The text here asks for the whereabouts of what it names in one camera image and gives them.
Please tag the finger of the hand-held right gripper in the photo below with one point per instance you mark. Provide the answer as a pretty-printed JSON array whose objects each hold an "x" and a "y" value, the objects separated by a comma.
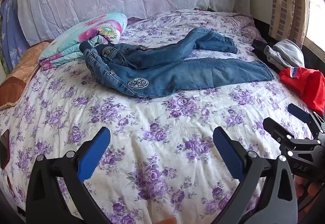
[
  {"x": 273, "y": 127},
  {"x": 299, "y": 113}
]

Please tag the blue denim pants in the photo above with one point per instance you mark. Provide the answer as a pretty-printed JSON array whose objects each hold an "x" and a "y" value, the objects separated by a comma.
[{"x": 177, "y": 74}]

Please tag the dark purple pillow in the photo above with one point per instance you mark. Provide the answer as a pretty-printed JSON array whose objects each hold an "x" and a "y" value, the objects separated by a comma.
[{"x": 134, "y": 21}]

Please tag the person's right hand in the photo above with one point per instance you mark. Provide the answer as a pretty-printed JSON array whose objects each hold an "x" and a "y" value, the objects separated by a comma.
[{"x": 312, "y": 189}]

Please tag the brown quilted pillow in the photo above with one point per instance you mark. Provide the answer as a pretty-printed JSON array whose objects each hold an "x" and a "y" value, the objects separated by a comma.
[{"x": 22, "y": 71}]

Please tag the blue patterned cloth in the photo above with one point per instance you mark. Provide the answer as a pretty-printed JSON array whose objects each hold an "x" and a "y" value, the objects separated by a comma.
[{"x": 12, "y": 31}]

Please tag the purple floral bedspread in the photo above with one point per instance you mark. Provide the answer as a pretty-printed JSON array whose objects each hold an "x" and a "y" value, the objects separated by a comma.
[{"x": 152, "y": 117}]

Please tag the black garment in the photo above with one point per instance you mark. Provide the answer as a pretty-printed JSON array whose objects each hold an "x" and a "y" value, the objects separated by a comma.
[{"x": 259, "y": 47}]

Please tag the folded floral blanket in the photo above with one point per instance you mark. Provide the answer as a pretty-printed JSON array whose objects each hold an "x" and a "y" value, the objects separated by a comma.
[{"x": 76, "y": 41}]

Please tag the grey garment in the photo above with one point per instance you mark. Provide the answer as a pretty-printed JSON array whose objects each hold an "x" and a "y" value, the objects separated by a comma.
[{"x": 287, "y": 51}]

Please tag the window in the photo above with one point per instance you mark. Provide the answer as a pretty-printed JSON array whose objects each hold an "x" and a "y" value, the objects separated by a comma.
[{"x": 317, "y": 10}]

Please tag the red garment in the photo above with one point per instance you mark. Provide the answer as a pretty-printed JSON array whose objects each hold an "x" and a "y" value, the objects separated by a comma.
[{"x": 304, "y": 87}]

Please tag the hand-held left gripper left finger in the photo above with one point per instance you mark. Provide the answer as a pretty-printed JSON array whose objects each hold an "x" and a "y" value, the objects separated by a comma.
[{"x": 94, "y": 153}]

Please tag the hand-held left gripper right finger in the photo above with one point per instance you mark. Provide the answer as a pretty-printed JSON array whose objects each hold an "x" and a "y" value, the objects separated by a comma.
[{"x": 228, "y": 153}]

